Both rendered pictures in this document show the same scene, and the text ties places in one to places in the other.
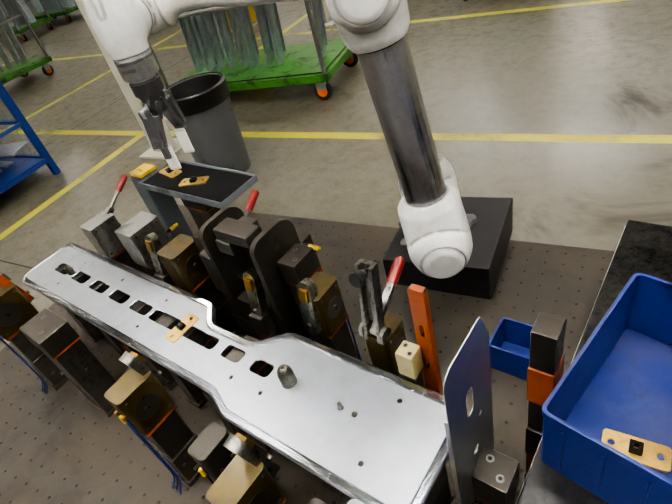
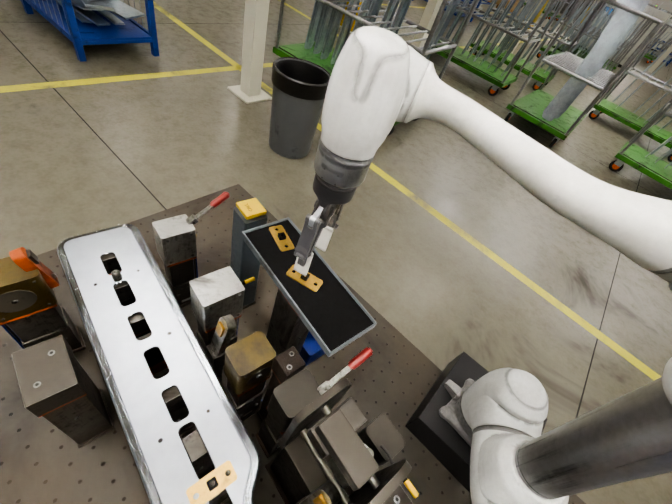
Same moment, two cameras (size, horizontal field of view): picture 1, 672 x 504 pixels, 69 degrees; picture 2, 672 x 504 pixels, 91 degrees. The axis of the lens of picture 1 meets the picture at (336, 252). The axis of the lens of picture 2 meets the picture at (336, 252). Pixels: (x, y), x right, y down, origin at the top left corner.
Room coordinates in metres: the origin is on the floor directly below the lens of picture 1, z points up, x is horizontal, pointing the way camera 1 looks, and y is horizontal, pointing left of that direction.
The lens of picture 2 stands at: (0.77, 0.36, 1.77)
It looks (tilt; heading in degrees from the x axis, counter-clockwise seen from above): 46 degrees down; 350
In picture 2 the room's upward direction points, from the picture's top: 22 degrees clockwise
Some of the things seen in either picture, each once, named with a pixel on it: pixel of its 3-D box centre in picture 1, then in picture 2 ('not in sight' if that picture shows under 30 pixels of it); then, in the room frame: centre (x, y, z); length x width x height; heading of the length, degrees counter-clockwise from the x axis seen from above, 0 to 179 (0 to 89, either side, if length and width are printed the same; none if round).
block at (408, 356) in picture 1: (419, 406); not in sight; (0.55, -0.07, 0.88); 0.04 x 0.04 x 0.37; 44
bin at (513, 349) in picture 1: (517, 349); not in sight; (0.71, -0.36, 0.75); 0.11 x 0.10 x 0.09; 44
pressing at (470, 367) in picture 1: (471, 424); not in sight; (0.33, -0.10, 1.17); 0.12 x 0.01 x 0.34; 134
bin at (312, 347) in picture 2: not in sight; (310, 341); (1.31, 0.23, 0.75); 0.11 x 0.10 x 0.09; 44
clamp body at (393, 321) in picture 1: (399, 374); not in sight; (0.65, -0.06, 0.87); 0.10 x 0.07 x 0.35; 134
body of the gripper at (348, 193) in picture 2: (151, 95); (331, 195); (1.25, 0.32, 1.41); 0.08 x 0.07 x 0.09; 159
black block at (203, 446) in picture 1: (230, 483); not in sight; (0.53, 0.34, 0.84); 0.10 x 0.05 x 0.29; 134
